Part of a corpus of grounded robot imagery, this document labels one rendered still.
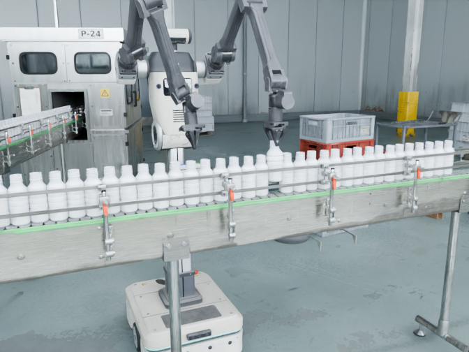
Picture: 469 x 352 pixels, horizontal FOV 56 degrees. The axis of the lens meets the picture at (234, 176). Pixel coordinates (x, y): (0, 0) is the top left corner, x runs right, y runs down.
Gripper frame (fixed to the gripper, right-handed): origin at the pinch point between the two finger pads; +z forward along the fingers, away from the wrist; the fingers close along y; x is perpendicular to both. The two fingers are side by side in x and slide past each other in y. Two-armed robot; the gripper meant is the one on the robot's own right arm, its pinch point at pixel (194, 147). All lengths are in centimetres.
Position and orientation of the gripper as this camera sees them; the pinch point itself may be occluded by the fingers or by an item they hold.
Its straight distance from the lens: 187.2
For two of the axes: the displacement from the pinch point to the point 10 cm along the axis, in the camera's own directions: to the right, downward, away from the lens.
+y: 9.2, -0.9, 3.8
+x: -3.6, 1.5, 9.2
